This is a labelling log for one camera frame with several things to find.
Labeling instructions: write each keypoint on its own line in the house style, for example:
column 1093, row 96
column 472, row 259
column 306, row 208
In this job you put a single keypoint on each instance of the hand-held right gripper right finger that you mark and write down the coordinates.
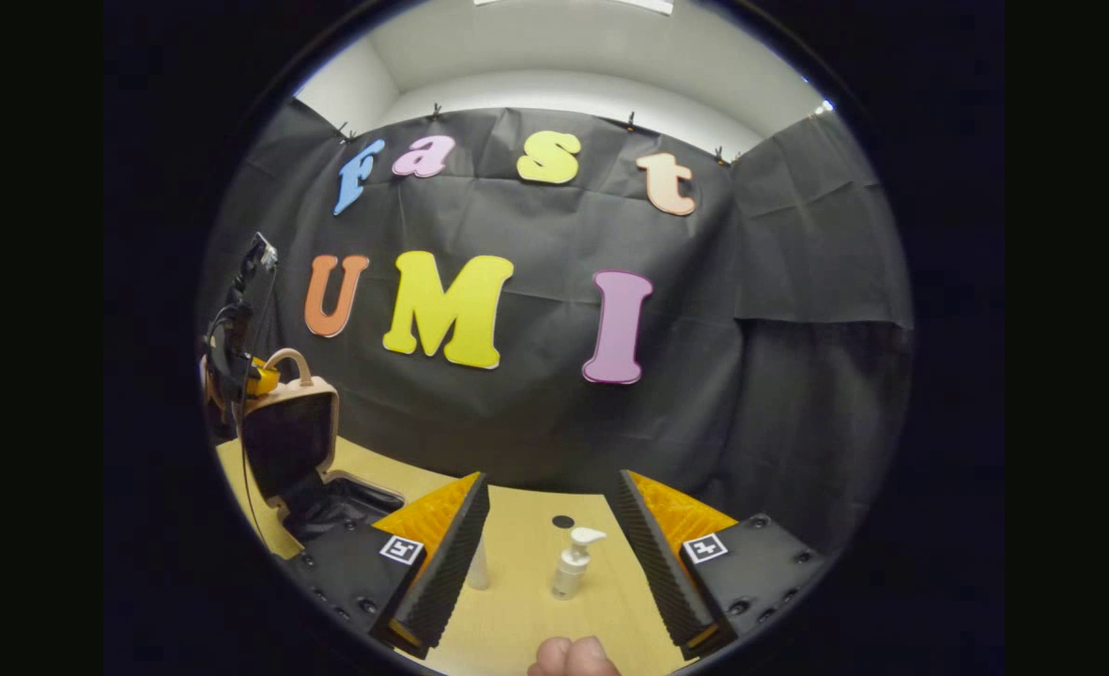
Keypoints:
column 657, row 563

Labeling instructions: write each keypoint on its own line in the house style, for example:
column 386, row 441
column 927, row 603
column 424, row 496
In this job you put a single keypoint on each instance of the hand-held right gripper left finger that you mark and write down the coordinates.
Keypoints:
column 441, row 582

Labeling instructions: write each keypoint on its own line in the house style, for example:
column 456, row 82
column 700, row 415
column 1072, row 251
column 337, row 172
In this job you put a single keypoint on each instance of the white tube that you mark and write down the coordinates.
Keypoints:
column 479, row 566

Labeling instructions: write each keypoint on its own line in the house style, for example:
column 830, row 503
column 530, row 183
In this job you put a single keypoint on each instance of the white pump bottle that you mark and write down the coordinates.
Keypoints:
column 570, row 565

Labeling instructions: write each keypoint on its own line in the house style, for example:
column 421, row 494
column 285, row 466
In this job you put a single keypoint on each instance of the pink scalloped suitcase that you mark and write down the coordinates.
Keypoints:
column 286, row 437

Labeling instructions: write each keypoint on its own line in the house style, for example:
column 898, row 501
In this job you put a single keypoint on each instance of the small ceiling light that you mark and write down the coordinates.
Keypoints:
column 824, row 107

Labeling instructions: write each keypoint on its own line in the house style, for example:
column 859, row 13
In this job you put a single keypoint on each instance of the ceiling light panel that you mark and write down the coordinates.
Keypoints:
column 573, row 4

